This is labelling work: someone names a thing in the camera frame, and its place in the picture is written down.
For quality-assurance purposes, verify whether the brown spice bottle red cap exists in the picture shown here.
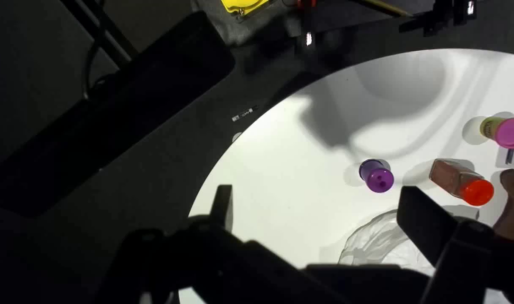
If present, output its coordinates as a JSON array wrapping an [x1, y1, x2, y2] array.
[[427, 159, 495, 208]]

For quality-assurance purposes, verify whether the clear white plastic bag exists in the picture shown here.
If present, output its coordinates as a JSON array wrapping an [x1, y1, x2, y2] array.
[[337, 208, 439, 267]]

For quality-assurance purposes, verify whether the small metal screw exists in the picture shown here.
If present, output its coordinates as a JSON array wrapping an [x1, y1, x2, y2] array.
[[231, 109, 253, 124]]

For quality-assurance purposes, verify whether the small purple plastic bottle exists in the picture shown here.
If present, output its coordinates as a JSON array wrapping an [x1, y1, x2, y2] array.
[[356, 158, 395, 195]]

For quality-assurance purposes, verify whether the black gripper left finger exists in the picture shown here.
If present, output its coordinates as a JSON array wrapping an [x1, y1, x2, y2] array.
[[94, 185, 326, 304]]

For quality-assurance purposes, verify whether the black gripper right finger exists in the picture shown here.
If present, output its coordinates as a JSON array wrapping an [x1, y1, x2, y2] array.
[[395, 186, 514, 304]]

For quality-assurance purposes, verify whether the black floor cable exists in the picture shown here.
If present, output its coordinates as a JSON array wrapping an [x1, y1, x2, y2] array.
[[82, 0, 136, 102]]

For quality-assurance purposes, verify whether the yellow pencil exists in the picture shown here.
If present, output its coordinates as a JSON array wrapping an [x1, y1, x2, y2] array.
[[368, 0, 412, 17]]

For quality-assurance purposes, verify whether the green yellow toy fruit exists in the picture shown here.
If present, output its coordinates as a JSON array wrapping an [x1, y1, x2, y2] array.
[[478, 115, 514, 151]]

